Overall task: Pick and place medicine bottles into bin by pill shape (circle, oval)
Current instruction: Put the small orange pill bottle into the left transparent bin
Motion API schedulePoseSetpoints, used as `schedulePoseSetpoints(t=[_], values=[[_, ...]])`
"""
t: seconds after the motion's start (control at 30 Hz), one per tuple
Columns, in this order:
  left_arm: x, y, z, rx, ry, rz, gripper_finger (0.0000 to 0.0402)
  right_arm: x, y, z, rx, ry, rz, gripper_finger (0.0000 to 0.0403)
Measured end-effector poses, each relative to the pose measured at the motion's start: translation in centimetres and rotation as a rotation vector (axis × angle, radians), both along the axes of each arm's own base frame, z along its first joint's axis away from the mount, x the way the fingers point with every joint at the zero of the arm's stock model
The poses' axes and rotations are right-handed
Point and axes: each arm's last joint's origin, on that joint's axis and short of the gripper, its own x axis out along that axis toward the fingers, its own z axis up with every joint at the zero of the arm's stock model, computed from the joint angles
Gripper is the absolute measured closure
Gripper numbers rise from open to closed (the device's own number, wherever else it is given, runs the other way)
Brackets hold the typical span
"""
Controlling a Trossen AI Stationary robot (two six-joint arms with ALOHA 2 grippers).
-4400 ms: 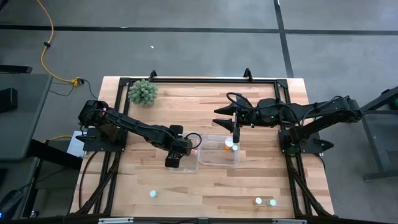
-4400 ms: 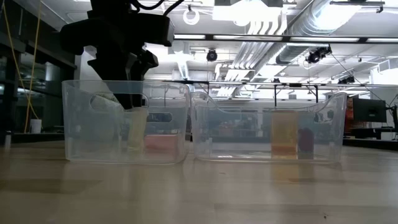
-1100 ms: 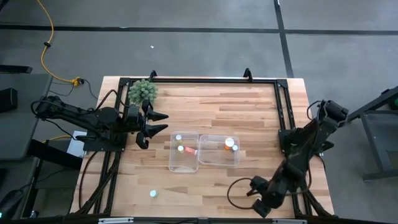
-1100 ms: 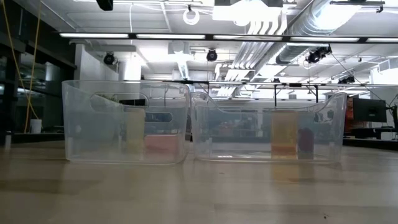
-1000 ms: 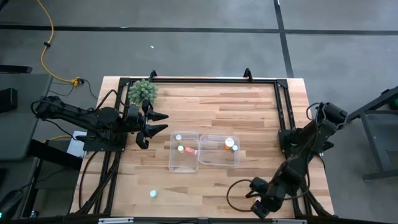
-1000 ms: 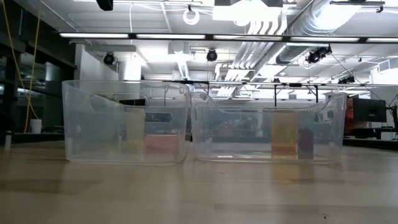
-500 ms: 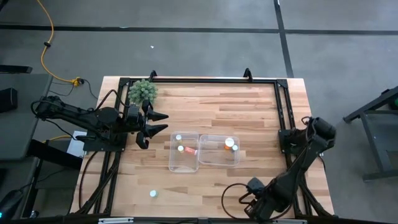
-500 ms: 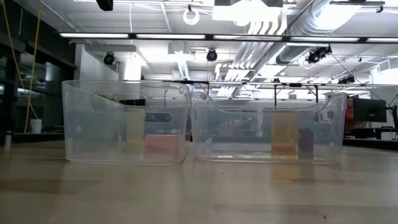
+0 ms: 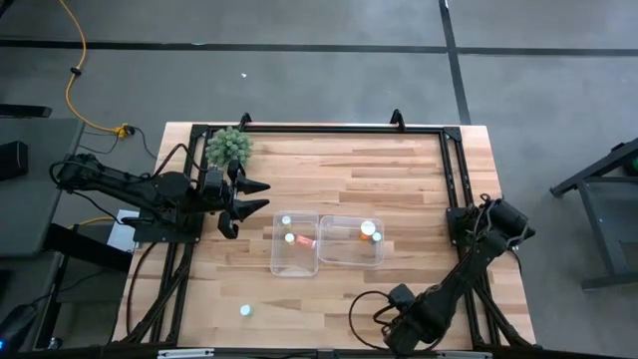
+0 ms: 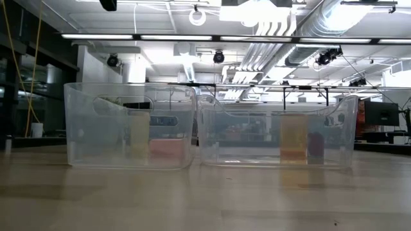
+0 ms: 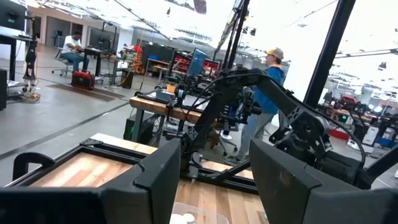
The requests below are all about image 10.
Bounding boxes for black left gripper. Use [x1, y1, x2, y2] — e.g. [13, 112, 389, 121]
[98, 0, 118, 12]

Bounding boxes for orange pill bottle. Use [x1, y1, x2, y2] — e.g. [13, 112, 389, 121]
[149, 138, 186, 161]

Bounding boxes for large amber pill bottle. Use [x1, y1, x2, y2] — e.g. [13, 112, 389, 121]
[279, 112, 309, 165]

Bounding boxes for clear plastic bin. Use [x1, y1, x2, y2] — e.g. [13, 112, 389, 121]
[196, 93, 360, 170]
[63, 82, 197, 171]

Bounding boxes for long ceiling light bar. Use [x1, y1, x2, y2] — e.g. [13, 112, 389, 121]
[60, 33, 411, 45]

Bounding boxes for green artificial succulent plant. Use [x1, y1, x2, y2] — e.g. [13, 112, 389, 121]
[101, 97, 125, 107]

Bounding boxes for white cylindrical container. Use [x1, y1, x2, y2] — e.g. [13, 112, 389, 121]
[30, 122, 44, 139]

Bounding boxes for person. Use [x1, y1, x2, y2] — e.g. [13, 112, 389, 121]
[355, 99, 367, 139]

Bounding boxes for black computer monitor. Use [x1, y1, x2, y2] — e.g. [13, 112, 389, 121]
[364, 101, 400, 127]

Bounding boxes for dark background desk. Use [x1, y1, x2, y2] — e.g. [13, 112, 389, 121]
[362, 130, 411, 145]

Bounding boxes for white coiled cable ring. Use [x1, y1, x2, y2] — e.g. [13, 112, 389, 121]
[188, 8, 207, 26]

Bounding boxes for yellow extension cable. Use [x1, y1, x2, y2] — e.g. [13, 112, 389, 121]
[24, 0, 44, 130]
[1, 0, 41, 124]

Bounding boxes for silver ventilation duct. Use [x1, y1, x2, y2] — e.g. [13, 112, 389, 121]
[284, 0, 375, 67]

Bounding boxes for black metal background frame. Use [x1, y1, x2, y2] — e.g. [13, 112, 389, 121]
[166, 82, 411, 110]

